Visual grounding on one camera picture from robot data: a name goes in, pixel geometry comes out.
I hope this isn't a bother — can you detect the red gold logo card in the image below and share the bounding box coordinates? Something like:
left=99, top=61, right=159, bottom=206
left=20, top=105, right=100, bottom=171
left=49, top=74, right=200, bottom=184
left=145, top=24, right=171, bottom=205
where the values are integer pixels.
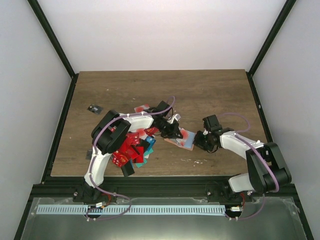
left=144, top=127, right=159, bottom=137

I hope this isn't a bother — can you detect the white red circle card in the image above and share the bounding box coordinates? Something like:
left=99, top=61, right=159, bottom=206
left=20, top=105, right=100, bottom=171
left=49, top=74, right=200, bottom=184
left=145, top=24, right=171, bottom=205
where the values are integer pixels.
left=177, top=128, right=194, bottom=147
left=134, top=104, right=150, bottom=113

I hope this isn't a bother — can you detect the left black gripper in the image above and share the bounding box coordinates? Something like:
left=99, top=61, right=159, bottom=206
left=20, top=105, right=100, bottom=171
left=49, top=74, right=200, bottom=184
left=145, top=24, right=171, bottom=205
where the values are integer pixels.
left=157, top=117, right=183, bottom=139

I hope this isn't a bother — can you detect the black card at front edge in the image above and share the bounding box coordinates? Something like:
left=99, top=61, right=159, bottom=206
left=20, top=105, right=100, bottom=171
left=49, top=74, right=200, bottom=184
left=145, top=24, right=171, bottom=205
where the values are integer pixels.
left=121, top=161, right=135, bottom=177

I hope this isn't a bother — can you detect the red VIP card front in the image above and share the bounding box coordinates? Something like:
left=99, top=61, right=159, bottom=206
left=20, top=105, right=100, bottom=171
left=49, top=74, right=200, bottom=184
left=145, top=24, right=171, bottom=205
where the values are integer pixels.
left=112, top=150, right=130, bottom=167

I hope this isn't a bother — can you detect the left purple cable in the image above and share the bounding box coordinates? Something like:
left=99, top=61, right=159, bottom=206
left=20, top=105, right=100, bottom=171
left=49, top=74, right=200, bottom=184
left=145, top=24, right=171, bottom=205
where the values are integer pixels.
left=84, top=95, right=176, bottom=222

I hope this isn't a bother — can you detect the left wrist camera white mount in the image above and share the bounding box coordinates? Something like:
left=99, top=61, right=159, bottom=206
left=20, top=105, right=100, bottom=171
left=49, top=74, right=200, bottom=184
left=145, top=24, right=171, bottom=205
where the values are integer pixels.
left=170, top=113, right=181, bottom=124

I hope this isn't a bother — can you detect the blue card under pile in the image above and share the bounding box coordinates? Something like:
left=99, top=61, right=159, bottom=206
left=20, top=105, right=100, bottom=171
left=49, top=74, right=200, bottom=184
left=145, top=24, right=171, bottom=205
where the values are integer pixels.
left=145, top=136, right=156, bottom=151

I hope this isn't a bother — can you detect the pink leather card holder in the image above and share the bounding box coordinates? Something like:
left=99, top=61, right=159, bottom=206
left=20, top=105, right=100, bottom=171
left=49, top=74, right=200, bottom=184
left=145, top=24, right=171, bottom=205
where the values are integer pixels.
left=164, top=128, right=196, bottom=151

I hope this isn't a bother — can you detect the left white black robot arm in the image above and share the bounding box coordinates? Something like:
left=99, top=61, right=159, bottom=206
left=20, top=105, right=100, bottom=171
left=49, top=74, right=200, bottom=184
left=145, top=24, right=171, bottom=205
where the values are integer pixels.
left=82, top=101, right=184, bottom=202

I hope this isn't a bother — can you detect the white red circle card top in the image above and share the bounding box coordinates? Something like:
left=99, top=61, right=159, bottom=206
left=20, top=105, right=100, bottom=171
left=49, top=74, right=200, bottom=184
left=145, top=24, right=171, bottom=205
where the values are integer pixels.
left=134, top=104, right=150, bottom=113

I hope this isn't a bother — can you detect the black VIP card far left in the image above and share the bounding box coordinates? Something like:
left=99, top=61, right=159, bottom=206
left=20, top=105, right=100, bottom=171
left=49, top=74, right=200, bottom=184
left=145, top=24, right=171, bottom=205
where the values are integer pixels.
left=87, top=104, right=103, bottom=115

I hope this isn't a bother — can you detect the light blue slotted cable duct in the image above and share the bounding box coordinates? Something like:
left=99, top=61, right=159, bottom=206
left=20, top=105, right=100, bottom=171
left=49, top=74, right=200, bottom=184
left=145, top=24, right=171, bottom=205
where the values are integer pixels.
left=35, top=204, right=226, bottom=216

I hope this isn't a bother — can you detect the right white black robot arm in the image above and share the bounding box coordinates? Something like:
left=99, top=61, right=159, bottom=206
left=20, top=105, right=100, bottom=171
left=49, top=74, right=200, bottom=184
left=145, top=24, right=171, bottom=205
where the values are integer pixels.
left=193, top=115, right=292, bottom=202

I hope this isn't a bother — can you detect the black aluminium frame rail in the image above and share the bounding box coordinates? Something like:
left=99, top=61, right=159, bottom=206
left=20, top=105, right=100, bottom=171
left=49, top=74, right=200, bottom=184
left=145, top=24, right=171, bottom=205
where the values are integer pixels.
left=32, top=174, right=296, bottom=201

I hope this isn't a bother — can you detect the teal card front pile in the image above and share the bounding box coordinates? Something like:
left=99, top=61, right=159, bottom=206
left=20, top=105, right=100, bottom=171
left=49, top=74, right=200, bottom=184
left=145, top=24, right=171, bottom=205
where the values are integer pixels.
left=132, top=148, right=154, bottom=168

